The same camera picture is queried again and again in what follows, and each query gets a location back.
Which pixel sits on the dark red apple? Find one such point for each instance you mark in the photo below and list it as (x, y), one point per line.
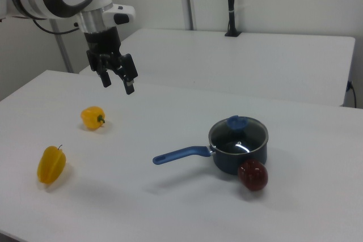
(252, 175)

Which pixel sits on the dark blue saucepan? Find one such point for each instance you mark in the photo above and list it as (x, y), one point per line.
(227, 164)

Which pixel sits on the glass lid with blue knob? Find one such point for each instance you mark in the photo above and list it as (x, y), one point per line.
(241, 140)

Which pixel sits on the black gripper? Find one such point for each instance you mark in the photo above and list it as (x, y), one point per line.
(102, 42)

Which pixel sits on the yellow toy bell pepper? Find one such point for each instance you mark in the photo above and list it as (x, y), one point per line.
(51, 165)

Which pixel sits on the white side table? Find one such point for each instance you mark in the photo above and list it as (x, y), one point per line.
(227, 60)

